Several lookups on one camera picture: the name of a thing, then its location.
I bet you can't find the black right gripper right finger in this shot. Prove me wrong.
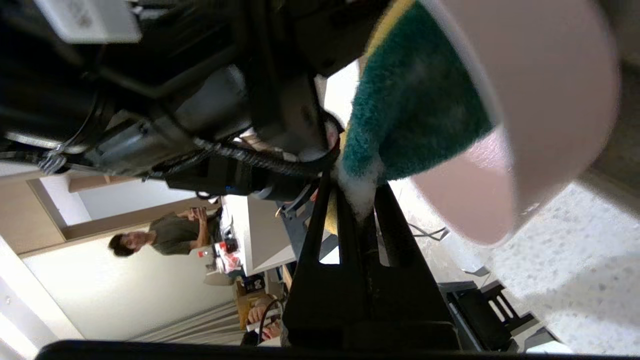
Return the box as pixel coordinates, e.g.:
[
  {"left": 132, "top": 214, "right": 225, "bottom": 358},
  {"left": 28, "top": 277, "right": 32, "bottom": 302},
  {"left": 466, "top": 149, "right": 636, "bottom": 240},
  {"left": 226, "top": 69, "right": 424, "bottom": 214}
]
[{"left": 364, "top": 184, "right": 461, "bottom": 351}]

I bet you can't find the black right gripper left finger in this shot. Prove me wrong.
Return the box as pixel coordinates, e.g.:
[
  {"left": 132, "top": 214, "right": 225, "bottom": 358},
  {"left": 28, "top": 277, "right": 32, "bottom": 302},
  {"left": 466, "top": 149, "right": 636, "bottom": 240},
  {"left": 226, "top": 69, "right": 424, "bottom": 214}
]
[{"left": 282, "top": 170, "right": 372, "bottom": 350}]

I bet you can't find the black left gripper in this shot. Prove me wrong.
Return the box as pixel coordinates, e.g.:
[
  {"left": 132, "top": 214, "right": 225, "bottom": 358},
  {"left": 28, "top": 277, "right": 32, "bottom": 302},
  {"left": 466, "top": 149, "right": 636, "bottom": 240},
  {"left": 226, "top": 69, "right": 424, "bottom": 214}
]
[{"left": 95, "top": 0, "right": 391, "bottom": 166}]

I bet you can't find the green and yellow sponge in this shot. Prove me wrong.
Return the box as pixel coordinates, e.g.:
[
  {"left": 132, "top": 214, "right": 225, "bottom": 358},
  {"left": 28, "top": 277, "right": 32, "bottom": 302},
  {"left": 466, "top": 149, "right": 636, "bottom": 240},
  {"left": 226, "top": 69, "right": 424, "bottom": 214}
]
[{"left": 332, "top": 0, "right": 497, "bottom": 222}]

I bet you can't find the pink plastic bowl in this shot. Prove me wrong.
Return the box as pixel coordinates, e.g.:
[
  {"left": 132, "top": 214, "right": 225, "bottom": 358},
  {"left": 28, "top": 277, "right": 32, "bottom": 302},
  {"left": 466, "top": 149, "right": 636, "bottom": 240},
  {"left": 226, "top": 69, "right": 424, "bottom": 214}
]
[{"left": 410, "top": 0, "right": 622, "bottom": 247}]

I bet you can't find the white desk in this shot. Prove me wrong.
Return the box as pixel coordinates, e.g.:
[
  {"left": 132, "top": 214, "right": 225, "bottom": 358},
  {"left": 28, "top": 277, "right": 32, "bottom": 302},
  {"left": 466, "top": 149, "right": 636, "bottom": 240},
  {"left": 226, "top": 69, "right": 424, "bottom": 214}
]
[{"left": 220, "top": 194, "right": 302, "bottom": 277}]

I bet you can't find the person in olive shirt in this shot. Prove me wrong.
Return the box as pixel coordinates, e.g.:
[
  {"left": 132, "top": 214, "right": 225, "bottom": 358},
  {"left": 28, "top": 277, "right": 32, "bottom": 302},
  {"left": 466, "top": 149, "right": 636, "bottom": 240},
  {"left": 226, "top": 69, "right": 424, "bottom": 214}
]
[{"left": 108, "top": 207, "right": 222, "bottom": 259}]

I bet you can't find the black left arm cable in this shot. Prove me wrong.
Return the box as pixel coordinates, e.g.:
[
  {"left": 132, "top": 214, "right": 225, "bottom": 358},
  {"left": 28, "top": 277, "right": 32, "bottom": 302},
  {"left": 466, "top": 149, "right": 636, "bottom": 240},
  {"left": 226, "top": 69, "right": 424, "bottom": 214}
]
[{"left": 150, "top": 139, "right": 344, "bottom": 181}]

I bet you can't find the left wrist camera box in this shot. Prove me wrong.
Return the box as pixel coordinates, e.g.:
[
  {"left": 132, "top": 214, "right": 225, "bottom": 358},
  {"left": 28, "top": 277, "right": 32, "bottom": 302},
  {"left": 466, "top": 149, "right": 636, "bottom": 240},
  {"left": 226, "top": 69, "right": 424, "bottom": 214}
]
[{"left": 34, "top": 0, "right": 142, "bottom": 45}]

